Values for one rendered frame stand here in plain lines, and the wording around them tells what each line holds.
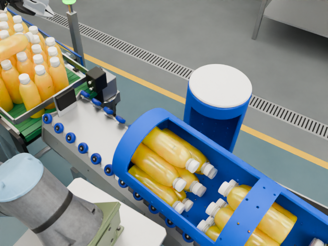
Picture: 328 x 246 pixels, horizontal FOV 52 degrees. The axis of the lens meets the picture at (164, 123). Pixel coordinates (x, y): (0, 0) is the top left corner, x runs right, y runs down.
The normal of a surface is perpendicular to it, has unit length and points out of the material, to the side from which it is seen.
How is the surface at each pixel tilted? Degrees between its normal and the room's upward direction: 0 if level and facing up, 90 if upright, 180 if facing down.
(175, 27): 0
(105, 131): 0
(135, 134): 25
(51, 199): 45
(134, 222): 0
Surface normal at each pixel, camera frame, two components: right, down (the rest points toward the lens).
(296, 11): 0.04, -0.65
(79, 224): 0.45, -0.41
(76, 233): 0.29, -0.22
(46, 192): 0.69, -0.24
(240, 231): -0.40, -0.12
